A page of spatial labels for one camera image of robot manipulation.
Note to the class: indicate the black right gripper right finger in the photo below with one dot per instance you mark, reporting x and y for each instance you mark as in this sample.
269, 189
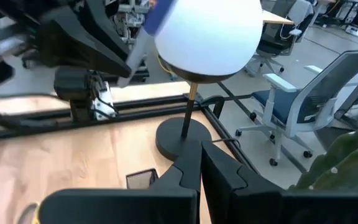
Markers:
259, 208

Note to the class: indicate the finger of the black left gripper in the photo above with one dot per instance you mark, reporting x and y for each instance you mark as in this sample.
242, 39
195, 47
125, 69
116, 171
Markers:
98, 40

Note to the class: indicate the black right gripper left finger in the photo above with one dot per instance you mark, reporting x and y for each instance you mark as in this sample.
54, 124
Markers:
120, 208

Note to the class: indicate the black mesh desk organizer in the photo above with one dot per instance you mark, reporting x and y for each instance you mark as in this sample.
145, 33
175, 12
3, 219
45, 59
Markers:
140, 180

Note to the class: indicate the silver glitter pen blue cap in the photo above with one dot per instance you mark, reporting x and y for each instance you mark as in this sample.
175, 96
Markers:
135, 56

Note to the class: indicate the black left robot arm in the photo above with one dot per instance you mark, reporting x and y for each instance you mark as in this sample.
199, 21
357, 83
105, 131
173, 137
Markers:
79, 90

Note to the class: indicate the blue grey office chair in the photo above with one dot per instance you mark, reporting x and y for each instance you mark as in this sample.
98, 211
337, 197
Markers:
322, 90

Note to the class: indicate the green artificial cactus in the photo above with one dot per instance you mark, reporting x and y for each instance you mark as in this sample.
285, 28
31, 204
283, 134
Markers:
346, 161

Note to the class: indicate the white globe table lamp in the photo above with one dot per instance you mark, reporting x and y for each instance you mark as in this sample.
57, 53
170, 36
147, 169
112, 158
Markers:
210, 37

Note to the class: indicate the black table clamp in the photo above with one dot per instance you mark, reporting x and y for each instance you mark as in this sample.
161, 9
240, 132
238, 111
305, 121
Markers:
217, 102

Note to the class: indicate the long wooden table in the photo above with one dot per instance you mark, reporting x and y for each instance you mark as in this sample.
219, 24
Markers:
275, 18

